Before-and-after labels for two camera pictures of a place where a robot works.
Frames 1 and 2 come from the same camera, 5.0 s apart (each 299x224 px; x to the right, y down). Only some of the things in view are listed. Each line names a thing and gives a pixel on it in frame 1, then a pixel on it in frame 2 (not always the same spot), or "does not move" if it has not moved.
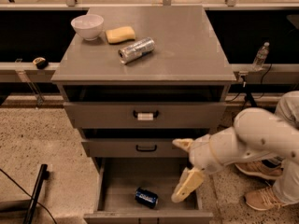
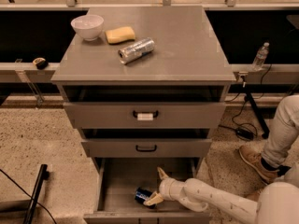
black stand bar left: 43,175 does not move
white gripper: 201,154 to 168,189
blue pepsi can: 146,197 does not move
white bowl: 88,25 does not move
